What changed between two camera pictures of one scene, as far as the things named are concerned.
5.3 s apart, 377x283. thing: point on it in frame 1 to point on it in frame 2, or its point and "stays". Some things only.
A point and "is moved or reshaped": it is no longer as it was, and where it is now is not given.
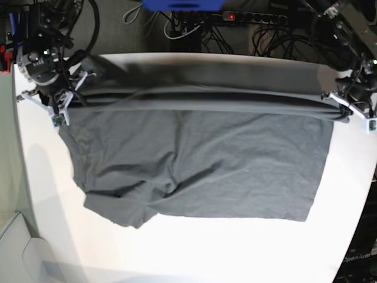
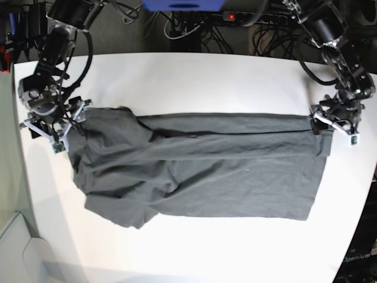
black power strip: (254, 17) stays
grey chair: (24, 259) stays
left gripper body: (58, 94) to (59, 123)
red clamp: (8, 58) stays
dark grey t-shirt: (204, 138) is moved or reshaped
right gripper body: (360, 96) to (348, 111)
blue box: (184, 5) stays
